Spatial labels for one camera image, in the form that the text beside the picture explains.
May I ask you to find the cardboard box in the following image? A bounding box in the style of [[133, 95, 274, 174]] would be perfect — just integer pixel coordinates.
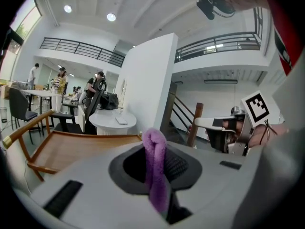
[[0, 80, 12, 99]]

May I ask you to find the purple cloth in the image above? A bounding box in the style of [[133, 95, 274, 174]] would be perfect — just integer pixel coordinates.
[[142, 127, 169, 213]]

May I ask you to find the black wrist tie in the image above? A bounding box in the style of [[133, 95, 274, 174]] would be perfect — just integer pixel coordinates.
[[258, 119, 279, 146]]

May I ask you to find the brown wooden armchair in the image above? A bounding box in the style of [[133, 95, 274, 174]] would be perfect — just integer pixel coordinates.
[[1, 108, 143, 183]]

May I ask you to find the white round table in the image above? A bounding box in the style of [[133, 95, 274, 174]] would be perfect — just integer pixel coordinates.
[[89, 108, 138, 136]]

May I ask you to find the person's grey and red top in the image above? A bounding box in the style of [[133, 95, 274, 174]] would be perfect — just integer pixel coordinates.
[[234, 0, 305, 229]]

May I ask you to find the black head-mounted camera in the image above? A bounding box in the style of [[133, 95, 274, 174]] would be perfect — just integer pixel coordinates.
[[196, 0, 237, 21]]

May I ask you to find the black office chair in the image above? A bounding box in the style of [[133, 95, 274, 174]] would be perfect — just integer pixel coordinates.
[[51, 77, 108, 135]]

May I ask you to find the black linear ceiling lamp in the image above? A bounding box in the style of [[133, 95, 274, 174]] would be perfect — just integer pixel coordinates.
[[203, 79, 239, 84]]

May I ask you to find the large window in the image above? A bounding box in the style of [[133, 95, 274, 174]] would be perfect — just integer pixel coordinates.
[[0, 0, 43, 78]]

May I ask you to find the white rectangular table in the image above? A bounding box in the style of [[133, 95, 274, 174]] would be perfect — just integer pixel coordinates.
[[20, 89, 63, 112]]

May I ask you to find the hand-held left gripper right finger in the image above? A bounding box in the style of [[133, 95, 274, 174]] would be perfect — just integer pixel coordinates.
[[164, 148, 189, 184]]

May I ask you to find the dark grey dining chair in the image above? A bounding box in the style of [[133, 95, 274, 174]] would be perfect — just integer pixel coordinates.
[[8, 87, 45, 145]]

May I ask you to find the black bag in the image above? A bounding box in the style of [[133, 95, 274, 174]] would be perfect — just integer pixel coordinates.
[[99, 92, 119, 111]]

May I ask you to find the dark stair railing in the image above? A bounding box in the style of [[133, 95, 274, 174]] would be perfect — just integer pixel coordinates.
[[168, 91, 196, 131]]

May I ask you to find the person's right forearm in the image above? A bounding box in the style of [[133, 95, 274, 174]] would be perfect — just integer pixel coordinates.
[[249, 122, 305, 152]]

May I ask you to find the black balcony railing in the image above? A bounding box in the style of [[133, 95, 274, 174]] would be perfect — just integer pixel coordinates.
[[39, 37, 126, 68], [174, 7, 264, 63]]

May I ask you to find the wooden stair post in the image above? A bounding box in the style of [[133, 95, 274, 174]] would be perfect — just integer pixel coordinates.
[[186, 102, 204, 148]]

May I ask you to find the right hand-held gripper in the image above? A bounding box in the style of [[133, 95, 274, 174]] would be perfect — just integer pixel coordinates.
[[194, 91, 271, 157]]

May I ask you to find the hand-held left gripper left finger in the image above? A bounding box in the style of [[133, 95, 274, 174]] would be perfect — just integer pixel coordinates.
[[122, 148, 147, 184]]

